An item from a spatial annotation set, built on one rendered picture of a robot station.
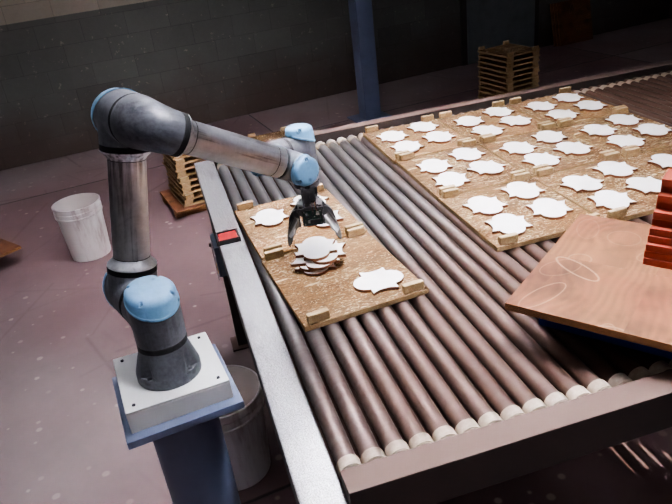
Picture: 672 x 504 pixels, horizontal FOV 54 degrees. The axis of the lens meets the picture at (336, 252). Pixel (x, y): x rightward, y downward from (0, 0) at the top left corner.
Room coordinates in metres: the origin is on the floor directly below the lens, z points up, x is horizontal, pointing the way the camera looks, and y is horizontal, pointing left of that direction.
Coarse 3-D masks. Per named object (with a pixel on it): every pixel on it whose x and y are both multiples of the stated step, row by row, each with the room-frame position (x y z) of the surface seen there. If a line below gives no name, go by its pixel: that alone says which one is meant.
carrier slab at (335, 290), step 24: (336, 240) 1.85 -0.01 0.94; (360, 240) 1.83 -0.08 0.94; (264, 264) 1.76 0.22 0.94; (288, 264) 1.74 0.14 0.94; (336, 264) 1.70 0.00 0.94; (360, 264) 1.68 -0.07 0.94; (384, 264) 1.66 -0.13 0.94; (288, 288) 1.60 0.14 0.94; (312, 288) 1.58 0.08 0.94; (336, 288) 1.56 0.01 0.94; (336, 312) 1.44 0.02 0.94; (360, 312) 1.44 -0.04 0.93
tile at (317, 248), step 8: (304, 240) 1.78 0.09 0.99; (312, 240) 1.77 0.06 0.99; (320, 240) 1.76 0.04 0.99; (328, 240) 1.76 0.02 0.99; (304, 248) 1.73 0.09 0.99; (312, 248) 1.72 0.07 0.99; (320, 248) 1.71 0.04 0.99; (328, 248) 1.71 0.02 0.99; (296, 256) 1.69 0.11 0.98; (304, 256) 1.68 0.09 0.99; (312, 256) 1.67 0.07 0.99; (320, 256) 1.66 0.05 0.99
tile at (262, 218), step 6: (264, 210) 2.14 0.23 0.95; (270, 210) 2.13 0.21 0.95; (276, 210) 2.12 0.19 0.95; (282, 210) 2.12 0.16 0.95; (258, 216) 2.09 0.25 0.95; (264, 216) 2.09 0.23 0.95; (270, 216) 2.08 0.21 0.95; (276, 216) 2.07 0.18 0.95; (282, 216) 2.07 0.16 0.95; (288, 216) 2.06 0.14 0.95; (258, 222) 2.04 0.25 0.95; (264, 222) 2.04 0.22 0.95; (270, 222) 2.03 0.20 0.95; (276, 222) 2.02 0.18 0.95; (282, 222) 2.04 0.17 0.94
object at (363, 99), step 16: (352, 0) 6.19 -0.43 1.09; (368, 0) 6.18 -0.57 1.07; (352, 16) 6.22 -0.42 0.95; (368, 16) 6.18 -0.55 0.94; (352, 32) 6.25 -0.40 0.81; (368, 32) 6.17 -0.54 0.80; (368, 48) 6.17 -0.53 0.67; (368, 64) 6.16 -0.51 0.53; (368, 80) 6.16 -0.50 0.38; (368, 96) 6.15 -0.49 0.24; (368, 112) 6.15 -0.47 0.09; (384, 112) 6.32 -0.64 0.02
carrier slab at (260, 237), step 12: (324, 192) 2.25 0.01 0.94; (264, 204) 2.22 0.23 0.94; (276, 204) 2.20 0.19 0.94; (288, 204) 2.19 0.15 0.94; (336, 204) 2.13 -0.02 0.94; (240, 216) 2.14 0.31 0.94; (252, 216) 2.12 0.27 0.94; (300, 216) 2.07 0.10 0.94; (348, 216) 2.02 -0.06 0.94; (252, 228) 2.02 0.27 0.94; (264, 228) 2.01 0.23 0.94; (276, 228) 2.00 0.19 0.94; (300, 228) 1.97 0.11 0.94; (312, 228) 1.96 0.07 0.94; (252, 240) 1.93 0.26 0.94; (264, 240) 1.92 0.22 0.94; (276, 240) 1.91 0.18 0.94; (300, 240) 1.89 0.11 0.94; (288, 252) 1.82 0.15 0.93
